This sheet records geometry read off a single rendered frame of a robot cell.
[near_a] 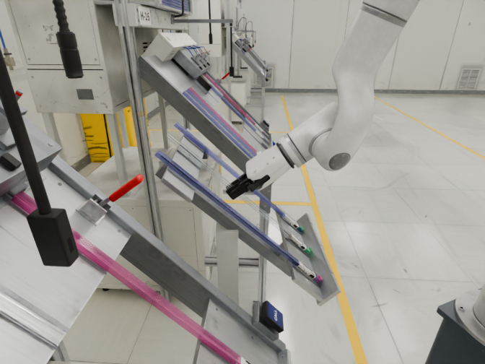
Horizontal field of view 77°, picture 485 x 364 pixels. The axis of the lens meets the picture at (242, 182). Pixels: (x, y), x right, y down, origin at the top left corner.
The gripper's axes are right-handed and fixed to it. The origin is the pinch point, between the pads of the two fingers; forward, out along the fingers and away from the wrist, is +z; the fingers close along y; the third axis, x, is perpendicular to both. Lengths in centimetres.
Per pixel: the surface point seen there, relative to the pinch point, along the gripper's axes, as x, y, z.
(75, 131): -52, -240, 162
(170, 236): 23, -51, 55
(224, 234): 7.8, 2.9, 9.4
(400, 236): 145, -104, -40
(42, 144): -33.2, 30.8, 6.7
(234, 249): 13.3, 3.0, 10.2
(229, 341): 8.2, 34.4, 8.1
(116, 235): -17.1, 29.6, 10.8
